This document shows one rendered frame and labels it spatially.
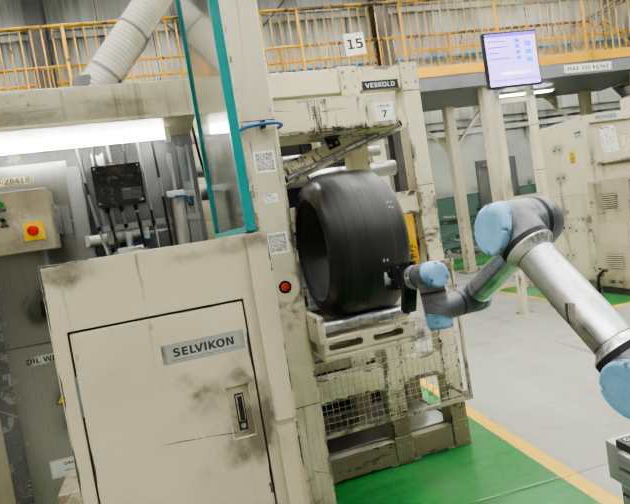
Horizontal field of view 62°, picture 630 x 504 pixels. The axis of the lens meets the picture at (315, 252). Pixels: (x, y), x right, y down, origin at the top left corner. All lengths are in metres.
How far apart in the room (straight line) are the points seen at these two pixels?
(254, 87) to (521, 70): 4.35
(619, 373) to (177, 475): 0.81
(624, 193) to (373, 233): 4.66
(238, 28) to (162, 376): 1.33
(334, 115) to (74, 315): 1.54
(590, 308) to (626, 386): 0.16
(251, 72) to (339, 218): 0.60
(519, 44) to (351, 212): 4.48
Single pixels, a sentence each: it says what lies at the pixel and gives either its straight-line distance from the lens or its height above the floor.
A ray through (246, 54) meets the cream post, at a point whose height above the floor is 1.89.
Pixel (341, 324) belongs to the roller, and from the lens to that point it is 1.86.
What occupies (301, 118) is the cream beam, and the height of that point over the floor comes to 1.70.
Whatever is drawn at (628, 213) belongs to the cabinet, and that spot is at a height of 0.87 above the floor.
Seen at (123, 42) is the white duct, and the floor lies 2.05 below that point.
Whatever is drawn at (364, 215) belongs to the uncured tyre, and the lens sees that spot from 1.77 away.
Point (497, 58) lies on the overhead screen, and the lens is 5.87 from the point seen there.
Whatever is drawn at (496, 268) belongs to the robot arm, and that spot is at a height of 1.07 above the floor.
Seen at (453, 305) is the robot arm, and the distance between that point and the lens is 1.54.
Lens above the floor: 1.26
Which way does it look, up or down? 3 degrees down
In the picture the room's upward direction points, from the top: 9 degrees counter-clockwise
